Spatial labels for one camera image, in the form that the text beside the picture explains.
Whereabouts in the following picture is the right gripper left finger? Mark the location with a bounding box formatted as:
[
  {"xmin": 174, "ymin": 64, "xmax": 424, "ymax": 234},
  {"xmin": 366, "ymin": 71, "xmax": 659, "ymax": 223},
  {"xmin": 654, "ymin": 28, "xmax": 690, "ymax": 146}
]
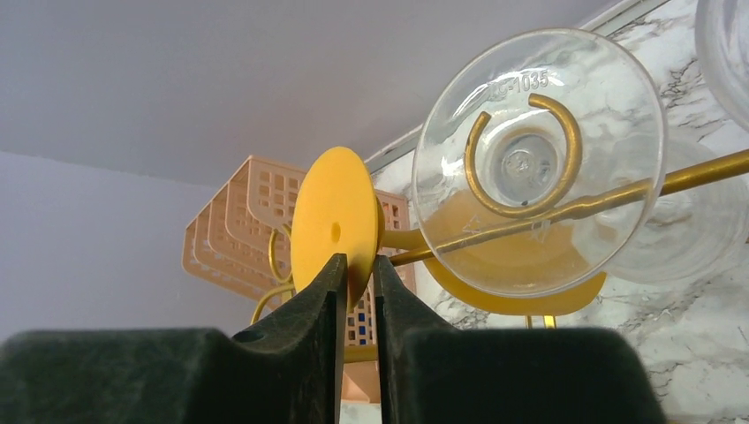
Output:
[{"xmin": 1, "ymin": 254, "xmax": 347, "ymax": 423}]

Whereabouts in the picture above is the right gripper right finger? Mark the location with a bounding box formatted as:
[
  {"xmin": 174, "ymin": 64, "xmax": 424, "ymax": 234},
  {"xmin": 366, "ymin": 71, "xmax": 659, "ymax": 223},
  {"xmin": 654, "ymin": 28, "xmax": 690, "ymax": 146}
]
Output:
[{"xmin": 373, "ymin": 256, "xmax": 667, "ymax": 423}]

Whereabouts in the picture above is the yellow wine glass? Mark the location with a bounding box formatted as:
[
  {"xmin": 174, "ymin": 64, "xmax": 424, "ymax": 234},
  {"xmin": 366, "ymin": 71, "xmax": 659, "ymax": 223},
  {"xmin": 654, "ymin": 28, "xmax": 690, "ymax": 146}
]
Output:
[{"xmin": 290, "ymin": 147, "xmax": 606, "ymax": 316}]

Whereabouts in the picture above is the clear wine glass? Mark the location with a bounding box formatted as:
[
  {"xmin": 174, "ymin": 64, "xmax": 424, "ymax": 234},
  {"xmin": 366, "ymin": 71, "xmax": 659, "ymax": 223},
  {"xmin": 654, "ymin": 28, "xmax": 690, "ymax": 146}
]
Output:
[
  {"xmin": 412, "ymin": 28, "xmax": 667, "ymax": 298},
  {"xmin": 609, "ymin": 1, "xmax": 748, "ymax": 286}
]

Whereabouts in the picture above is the peach plastic file organizer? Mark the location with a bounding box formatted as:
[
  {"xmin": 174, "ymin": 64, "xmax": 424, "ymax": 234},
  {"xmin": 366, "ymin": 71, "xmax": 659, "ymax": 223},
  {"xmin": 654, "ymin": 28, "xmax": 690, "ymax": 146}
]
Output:
[{"xmin": 182, "ymin": 156, "xmax": 411, "ymax": 404}]

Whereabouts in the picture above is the gold wire glass rack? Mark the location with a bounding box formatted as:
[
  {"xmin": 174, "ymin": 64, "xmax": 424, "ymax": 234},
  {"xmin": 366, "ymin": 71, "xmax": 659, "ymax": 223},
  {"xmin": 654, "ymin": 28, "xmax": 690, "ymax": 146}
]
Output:
[{"xmin": 270, "ymin": 93, "xmax": 748, "ymax": 327}]

